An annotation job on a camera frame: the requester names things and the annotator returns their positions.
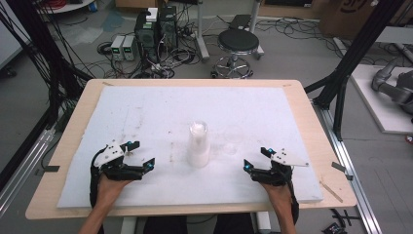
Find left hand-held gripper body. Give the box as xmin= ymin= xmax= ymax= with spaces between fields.
xmin=90 ymin=139 xmax=144 ymax=182

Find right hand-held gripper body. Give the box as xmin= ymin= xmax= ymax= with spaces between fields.
xmin=250 ymin=147 xmax=311 ymax=187

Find single clear plastic cup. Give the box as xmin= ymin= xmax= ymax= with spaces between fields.
xmin=222 ymin=124 xmax=245 ymax=156

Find stack of clear plastic cups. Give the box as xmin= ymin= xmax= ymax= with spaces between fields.
xmin=187 ymin=120 xmax=211 ymax=169

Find person's left hand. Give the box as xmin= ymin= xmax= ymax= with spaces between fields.
xmin=95 ymin=173 xmax=132 ymax=210

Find person's right hand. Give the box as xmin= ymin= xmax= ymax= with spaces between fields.
xmin=260 ymin=181 xmax=294 ymax=213

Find white foam mat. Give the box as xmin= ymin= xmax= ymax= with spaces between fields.
xmin=56 ymin=85 xmax=324 ymax=210

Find white table leg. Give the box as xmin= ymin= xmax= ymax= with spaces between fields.
xmin=255 ymin=212 xmax=273 ymax=234
xmin=120 ymin=215 xmax=138 ymax=234

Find light wooden table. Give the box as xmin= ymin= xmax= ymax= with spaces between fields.
xmin=24 ymin=78 xmax=358 ymax=221

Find grey tape strip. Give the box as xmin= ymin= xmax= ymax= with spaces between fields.
xmin=331 ymin=161 xmax=355 ymax=181

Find small black device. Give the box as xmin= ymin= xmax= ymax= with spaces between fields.
xmin=320 ymin=221 xmax=349 ymax=234

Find grey bench power supply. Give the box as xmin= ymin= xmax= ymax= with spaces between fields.
xmin=122 ymin=34 xmax=137 ymax=62
xmin=110 ymin=34 xmax=127 ymax=61

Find black computer tower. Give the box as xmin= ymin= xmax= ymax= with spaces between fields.
xmin=158 ymin=5 xmax=179 ymax=51
xmin=133 ymin=11 xmax=161 ymax=63

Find black round stool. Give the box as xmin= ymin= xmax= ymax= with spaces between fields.
xmin=210 ymin=28 xmax=261 ymax=80

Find white floor platform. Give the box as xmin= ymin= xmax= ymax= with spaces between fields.
xmin=350 ymin=63 xmax=413 ymax=136

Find grey desk leg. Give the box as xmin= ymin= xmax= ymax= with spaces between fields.
xmin=194 ymin=0 xmax=210 ymax=63
xmin=248 ymin=0 xmax=265 ymax=60

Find small white box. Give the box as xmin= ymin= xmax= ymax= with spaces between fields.
xmin=145 ymin=7 xmax=160 ymax=23

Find black flat device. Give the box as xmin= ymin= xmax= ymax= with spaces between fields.
xmin=228 ymin=14 xmax=253 ymax=30

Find white round table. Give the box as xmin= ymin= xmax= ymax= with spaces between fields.
xmin=34 ymin=0 xmax=95 ymax=15

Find brown cardboard box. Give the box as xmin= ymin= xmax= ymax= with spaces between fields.
xmin=319 ymin=0 xmax=413 ymax=41

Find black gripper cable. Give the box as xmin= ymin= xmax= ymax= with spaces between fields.
xmin=286 ymin=175 xmax=300 ymax=226
xmin=89 ymin=147 xmax=108 ymax=209

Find aluminium floor rail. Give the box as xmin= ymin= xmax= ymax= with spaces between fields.
xmin=312 ymin=99 xmax=385 ymax=234
xmin=0 ymin=128 xmax=56 ymax=218

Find tangle of floor cables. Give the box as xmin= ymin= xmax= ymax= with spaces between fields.
xmin=96 ymin=40 xmax=198 ymax=80

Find loose black floor cables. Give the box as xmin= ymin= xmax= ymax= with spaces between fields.
xmin=255 ymin=17 xmax=347 ymax=60

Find black metal frame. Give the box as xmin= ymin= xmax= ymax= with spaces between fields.
xmin=304 ymin=0 xmax=407 ymax=141
xmin=0 ymin=0 xmax=94 ymax=193

